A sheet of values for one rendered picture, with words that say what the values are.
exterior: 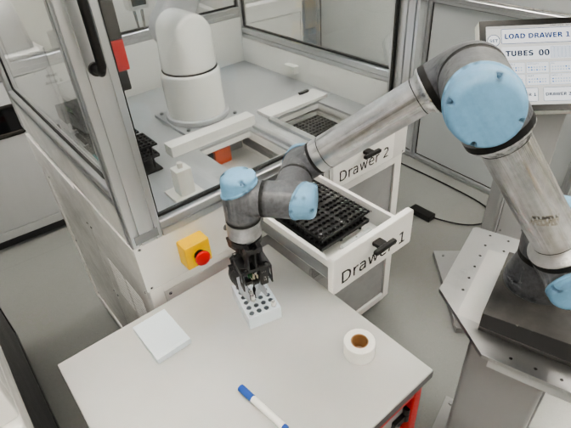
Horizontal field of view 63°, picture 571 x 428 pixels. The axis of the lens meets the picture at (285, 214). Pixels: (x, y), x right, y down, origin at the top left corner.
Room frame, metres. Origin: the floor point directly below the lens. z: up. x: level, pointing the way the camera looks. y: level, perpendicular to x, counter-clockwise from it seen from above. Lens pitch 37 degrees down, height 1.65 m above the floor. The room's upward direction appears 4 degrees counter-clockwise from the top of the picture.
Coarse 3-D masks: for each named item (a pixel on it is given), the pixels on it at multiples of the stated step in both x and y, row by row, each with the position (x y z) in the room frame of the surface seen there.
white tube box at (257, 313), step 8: (232, 288) 0.84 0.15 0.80; (240, 296) 0.81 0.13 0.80; (264, 296) 0.80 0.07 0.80; (272, 296) 0.80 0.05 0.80; (240, 304) 0.79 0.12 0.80; (248, 304) 0.78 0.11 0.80; (256, 304) 0.79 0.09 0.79; (264, 304) 0.78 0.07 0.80; (248, 312) 0.76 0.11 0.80; (256, 312) 0.76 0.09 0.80; (264, 312) 0.76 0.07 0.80; (272, 312) 0.76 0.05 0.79; (280, 312) 0.77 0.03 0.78; (248, 320) 0.74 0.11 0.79; (256, 320) 0.74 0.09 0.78; (264, 320) 0.75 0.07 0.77; (272, 320) 0.76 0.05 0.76
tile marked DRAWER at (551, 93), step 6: (546, 90) 1.42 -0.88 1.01; (552, 90) 1.42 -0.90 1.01; (558, 90) 1.42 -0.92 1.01; (564, 90) 1.42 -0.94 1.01; (570, 90) 1.41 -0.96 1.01; (546, 96) 1.41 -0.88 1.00; (552, 96) 1.41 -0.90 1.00; (558, 96) 1.41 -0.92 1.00; (564, 96) 1.40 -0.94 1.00; (570, 96) 1.40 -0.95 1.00
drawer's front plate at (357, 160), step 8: (392, 136) 1.38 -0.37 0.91; (376, 144) 1.34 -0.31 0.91; (384, 144) 1.36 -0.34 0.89; (392, 144) 1.39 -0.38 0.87; (360, 152) 1.29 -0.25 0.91; (384, 152) 1.36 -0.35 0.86; (392, 152) 1.39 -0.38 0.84; (352, 160) 1.27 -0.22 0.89; (360, 160) 1.29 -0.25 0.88; (368, 160) 1.32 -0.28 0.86; (376, 160) 1.34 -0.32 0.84; (384, 160) 1.37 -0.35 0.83; (336, 168) 1.23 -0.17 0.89; (344, 168) 1.25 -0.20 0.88; (360, 168) 1.29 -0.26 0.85; (368, 168) 1.32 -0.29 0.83; (336, 176) 1.23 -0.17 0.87; (344, 176) 1.25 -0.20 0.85; (352, 176) 1.27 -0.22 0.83
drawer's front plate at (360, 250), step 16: (384, 224) 0.89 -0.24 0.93; (400, 224) 0.92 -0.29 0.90; (368, 240) 0.84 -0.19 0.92; (400, 240) 0.92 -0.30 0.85; (336, 256) 0.79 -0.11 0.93; (352, 256) 0.81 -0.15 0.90; (368, 256) 0.85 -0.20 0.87; (384, 256) 0.88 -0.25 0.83; (336, 272) 0.78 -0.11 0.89; (352, 272) 0.81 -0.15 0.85; (336, 288) 0.78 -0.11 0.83
